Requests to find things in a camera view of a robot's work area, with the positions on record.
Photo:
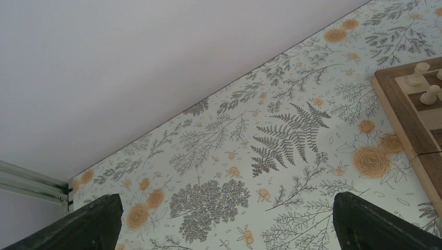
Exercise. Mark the aluminium rail frame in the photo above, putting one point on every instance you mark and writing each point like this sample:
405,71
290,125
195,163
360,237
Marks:
29,183

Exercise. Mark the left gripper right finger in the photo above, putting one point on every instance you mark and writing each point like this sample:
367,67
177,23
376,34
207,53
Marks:
360,224

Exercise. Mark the light chess rook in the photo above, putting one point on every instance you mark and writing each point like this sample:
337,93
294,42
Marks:
417,78

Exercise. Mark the floral patterned table mat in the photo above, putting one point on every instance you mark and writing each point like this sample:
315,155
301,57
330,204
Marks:
257,164

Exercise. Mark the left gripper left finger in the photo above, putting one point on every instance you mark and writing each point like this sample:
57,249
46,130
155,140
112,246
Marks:
96,225

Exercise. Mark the wooden chessboard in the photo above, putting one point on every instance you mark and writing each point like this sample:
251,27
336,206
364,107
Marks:
417,126

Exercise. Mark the light chess pawn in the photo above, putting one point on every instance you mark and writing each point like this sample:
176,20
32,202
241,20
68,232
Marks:
430,96

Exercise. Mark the light chess knight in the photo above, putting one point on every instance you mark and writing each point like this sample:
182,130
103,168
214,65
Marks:
439,75

